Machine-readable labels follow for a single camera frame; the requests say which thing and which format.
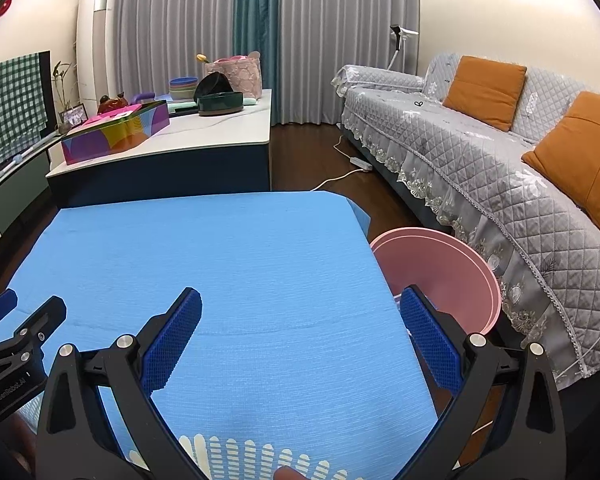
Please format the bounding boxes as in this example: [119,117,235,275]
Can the grey pleated curtain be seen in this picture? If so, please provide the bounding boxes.
[275,0,421,126]
[107,0,241,93]

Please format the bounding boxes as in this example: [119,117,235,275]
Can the stack of coloured bowls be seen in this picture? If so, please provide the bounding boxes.
[169,76,201,101]

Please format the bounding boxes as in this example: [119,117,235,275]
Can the grey tv cabinet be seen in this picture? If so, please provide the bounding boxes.
[0,150,51,241]

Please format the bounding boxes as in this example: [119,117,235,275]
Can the pink plastic bucket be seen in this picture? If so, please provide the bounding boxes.
[369,227,502,336]

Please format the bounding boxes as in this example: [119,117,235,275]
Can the sofa with grey quilted cover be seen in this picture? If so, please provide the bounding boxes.
[331,52,600,393]

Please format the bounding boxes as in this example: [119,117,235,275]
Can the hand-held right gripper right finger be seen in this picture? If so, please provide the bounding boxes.
[400,285,567,480]

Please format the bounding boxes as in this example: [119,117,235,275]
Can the black television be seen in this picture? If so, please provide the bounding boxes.
[37,50,52,136]

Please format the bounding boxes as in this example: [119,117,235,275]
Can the blue tablecloth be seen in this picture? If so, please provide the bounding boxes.
[0,191,438,480]

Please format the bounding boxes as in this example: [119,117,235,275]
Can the white power cable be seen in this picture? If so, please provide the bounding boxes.
[307,135,363,193]

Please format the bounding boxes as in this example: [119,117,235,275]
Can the small photo frame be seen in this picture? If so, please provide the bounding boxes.
[57,103,88,128]

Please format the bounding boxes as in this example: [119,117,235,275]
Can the thin bamboo plant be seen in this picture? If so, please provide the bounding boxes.
[52,60,76,111]

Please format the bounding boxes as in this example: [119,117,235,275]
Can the pink lace basket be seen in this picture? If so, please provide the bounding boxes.
[205,51,262,98]

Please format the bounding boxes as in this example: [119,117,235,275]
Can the orange cushion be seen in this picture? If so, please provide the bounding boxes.
[442,56,527,132]
[521,91,600,251]

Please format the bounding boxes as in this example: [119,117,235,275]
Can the colourful rectangular box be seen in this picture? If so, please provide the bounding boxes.
[61,100,171,166]

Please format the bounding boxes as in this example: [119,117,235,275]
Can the white standing air conditioner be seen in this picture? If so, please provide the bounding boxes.
[76,0,117,103]

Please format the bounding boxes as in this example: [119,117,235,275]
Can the teal curtain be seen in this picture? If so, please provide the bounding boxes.
[232,0,283,126]

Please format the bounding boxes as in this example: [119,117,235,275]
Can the white-top coffee table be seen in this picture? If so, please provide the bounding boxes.
[46,88,273,208]

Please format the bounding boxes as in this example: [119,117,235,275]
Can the dark green pot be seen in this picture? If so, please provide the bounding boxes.
[197,91,244,117]

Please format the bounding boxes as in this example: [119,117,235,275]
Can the mint green tray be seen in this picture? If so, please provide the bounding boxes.
[167,97,258,113]

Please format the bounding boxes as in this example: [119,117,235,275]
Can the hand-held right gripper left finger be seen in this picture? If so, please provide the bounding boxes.
[34,287,202,480]

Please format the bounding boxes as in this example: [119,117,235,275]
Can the green checked cloth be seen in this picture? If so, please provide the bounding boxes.
[0,52,48,176]

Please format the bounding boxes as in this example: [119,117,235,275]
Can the white rod with blue bead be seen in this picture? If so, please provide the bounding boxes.
[0,132,61,196]

